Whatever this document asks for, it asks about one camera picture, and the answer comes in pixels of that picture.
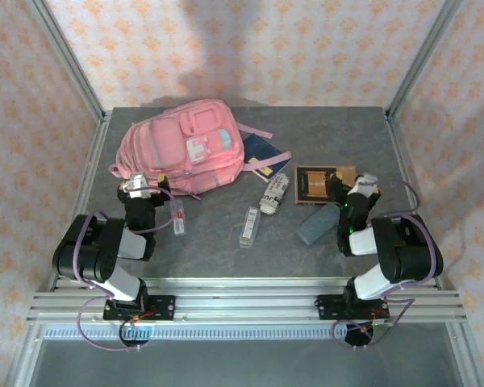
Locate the newspaper print pouch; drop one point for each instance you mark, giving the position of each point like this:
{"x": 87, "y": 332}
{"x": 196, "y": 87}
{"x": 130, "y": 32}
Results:
{"x": 274, "y": 195}

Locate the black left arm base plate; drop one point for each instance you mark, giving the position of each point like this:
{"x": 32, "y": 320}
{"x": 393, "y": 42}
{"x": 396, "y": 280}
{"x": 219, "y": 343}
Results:
{"x": 165, "y": 307}

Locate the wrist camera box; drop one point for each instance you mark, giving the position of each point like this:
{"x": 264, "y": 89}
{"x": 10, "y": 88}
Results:
{"x": 367, "y": 184}
{"x": 138, "y": 185}

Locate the aluminium frame post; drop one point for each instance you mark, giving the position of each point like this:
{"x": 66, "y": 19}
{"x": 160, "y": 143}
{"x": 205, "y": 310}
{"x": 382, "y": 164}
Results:
{"x": 68, "y": 60}
{"x": 423, "y": 60}

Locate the aluminium frame leg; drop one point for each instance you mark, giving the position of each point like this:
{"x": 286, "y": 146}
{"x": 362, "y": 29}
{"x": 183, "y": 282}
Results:
{"x": 466, "y": 359}
{"x": 24, "y": 359}

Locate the pink school backpack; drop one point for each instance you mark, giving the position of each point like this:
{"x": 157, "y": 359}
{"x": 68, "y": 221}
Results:
{"x": 173, "y": 141}

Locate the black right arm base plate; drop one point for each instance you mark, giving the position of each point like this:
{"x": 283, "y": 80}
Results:
{"x": 326, "y": 306}

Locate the aluminium table side rail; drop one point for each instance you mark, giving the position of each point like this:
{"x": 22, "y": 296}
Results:
{"x": 403, "y": 161}
{"x": 88, "y": 169}

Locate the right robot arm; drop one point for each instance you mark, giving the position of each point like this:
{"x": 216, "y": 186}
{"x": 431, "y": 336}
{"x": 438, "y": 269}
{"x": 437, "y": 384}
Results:
{"x": 403, "y": 250}

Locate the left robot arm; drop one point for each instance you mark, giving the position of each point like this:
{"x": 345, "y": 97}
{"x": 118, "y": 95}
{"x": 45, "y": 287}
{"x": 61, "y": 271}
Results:
{"x": 121, "y": 284}

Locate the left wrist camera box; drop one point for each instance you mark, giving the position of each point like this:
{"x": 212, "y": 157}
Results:
{"x": 138, "y": 185}

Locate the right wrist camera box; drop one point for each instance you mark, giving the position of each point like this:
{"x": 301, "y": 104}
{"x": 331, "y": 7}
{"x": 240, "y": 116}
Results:
{"x": 367, "y": 184}

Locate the clear pen box red label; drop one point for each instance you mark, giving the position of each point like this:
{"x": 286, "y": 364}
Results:
{"x": 179, "y": 219}

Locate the aluminium mounting rail beam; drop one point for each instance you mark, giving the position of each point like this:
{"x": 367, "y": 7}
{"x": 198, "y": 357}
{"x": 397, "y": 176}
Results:
{"x": 246, "y": 300}

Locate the blue grey pencil pouch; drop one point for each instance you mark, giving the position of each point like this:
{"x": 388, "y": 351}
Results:
{"x": 316, "y": 225}

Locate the clear pen box white label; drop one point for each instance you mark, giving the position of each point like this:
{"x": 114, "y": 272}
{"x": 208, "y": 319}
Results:
{"x": 250, "y": 227}

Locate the dark blue notebook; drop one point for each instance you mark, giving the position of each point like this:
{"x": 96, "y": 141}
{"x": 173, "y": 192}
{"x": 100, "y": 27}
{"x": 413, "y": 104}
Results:
{"x": 262, "y": 151}

